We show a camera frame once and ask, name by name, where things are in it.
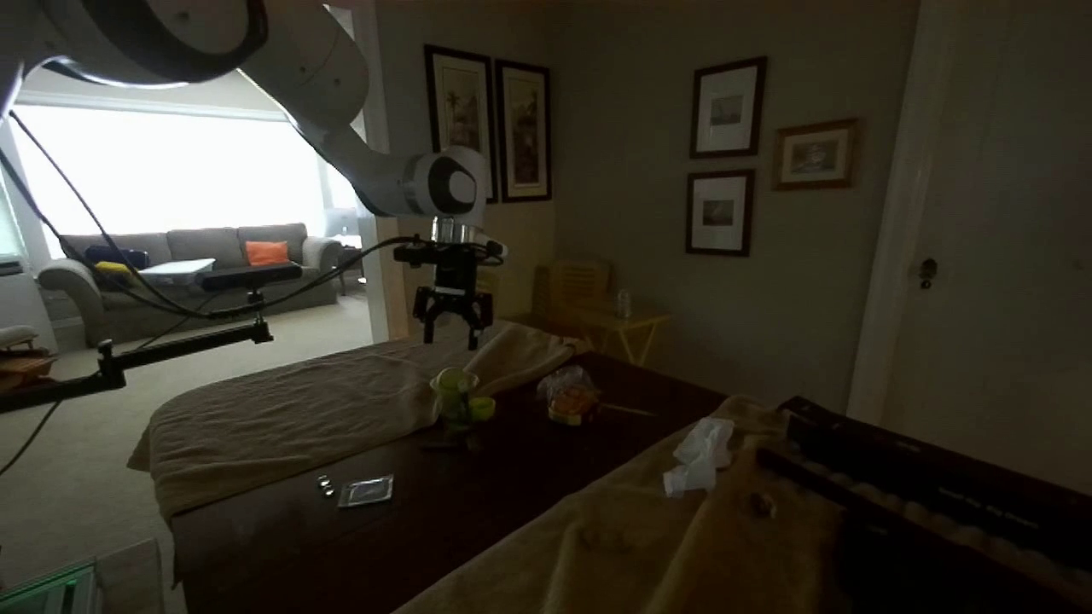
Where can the white door with knob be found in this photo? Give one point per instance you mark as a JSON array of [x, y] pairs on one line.
[[978, 328]]

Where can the upper small framed picture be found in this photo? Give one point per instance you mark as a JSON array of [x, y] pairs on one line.
[[729, 108]]

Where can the white napkin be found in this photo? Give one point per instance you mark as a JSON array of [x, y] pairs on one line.
[[699, 455]]

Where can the yellow folding side table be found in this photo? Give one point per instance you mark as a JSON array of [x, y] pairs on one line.
[[581, 298]]

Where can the lower small framed picture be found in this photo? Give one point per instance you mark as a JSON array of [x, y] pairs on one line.
[[719, 213]]

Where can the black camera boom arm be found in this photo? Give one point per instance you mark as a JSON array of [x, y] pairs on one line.
[[117, 363]]

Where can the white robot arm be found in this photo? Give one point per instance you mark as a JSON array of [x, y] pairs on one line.
[[312, 69]]

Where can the orange toy in wrapper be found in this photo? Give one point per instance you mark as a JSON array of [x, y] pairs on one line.
[[566, 393]]

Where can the tall framed picture right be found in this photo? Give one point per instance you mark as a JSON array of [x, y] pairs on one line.
[[522, 98]]

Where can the grey sofa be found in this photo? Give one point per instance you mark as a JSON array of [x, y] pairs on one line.
[[137, 284]]

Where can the yellow-green tennis ball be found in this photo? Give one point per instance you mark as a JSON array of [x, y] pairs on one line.
[[461, 397]]

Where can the tan cloth left side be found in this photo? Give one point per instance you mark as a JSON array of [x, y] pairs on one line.
[[259, 429]]

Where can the tall framed picture left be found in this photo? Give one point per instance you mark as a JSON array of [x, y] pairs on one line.
[[457, 91]]

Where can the tan cloth right side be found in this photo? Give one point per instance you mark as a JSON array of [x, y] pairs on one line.
[[751, 545]]

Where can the tall framed picture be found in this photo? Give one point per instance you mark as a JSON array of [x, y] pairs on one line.
[[522, 98], [457, 91]]

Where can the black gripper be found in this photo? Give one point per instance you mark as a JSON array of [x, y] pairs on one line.
[[454, 284]]

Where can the orange cushion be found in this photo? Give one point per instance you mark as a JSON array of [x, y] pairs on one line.
[[259, 252]]

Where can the tan cloth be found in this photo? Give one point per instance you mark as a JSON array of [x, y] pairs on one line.
[[259, 429], [751, 545]]

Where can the gold framed small picture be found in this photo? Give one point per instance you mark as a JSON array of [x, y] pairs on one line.
[[815, 154]]

